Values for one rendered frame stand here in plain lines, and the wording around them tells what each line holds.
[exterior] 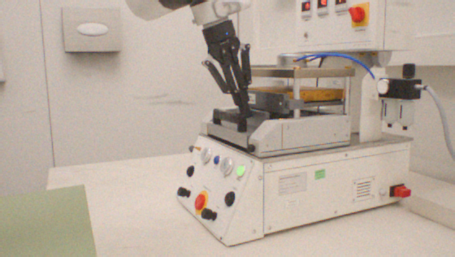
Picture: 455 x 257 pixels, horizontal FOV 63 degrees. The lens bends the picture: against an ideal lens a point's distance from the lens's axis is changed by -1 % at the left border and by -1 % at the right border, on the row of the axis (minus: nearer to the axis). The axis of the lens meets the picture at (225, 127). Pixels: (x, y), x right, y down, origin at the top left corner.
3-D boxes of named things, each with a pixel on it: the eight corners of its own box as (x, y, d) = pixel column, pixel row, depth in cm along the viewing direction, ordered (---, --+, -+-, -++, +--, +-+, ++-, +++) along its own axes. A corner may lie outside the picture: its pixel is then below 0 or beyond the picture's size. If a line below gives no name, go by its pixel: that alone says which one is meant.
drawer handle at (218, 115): (219, 123, 99) (218, 107, 99) (247, 132, 86) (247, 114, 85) (212, 123, 99) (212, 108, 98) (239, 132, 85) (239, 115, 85)
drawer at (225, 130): (296, 126, 115) (296, 101, 114) (348, 138, 95) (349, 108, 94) (207, 135, 102) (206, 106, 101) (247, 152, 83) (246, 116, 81)
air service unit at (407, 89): (376, 123, 94) (379, 63, 91) (430, 132, 81) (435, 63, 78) (361, 124, 91) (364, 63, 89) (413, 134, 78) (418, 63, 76)
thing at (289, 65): (305, 96, 118) (306, 54, 116) (385, 106, 90) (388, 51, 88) (237, 100, 108) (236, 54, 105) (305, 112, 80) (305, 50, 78)
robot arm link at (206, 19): (184, 9, 88) (192, 31, 90) (205, 0, 77) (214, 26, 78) (229, -7, 92) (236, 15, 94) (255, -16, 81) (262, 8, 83)
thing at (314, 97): (294, 98, 112) (294, 66, 111) (348, 105, 93) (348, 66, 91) (243, 102, 105) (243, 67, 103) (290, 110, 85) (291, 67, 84)
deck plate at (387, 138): (324, 122, 128) (324, 119, 128) (413, 140, 97) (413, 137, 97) (198, 135, 108) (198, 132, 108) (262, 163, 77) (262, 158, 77)
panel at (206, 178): (176, 198, 105) (201, 136, 106) (223, 242, 79) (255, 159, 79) (170, 196, 104) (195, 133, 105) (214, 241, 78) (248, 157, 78)
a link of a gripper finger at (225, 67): (226, 47, 87) (221, 50, 86) (240, 93, 90) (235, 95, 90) (218, 48, 90) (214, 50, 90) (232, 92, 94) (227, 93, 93)
